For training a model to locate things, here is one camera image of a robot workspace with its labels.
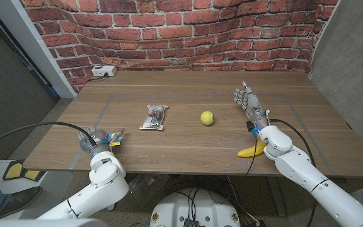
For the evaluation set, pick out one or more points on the yellow toy banana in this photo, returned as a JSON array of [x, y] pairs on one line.
[[247, 153]]

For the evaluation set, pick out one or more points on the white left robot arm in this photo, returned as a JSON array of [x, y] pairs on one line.
[[106, 186]]

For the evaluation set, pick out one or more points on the dark leather shoe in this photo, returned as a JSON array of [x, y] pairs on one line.
[[17, 200]]

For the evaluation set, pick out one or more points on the yellow tennis ball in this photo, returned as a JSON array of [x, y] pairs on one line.
[[207, 118]]

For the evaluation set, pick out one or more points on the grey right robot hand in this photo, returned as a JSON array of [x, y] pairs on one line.
[[253, 103]]

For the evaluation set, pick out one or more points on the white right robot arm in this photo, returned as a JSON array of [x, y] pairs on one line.
[[310, 179]]

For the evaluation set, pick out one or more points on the silver snack packet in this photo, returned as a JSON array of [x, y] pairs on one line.
[[153, 117]]

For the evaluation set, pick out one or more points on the white door frame post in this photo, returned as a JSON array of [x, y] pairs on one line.
[[30, 41]]

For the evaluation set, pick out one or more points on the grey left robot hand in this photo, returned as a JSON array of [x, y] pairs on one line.
[[98, 140]]

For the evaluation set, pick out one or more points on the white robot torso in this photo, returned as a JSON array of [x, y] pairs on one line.
[[197, 208]]

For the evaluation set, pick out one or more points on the printed red brick backdrop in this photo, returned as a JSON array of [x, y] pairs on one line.
[[181, 31]]

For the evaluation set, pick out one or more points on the white power box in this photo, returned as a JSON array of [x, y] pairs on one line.
[[104, 70]]

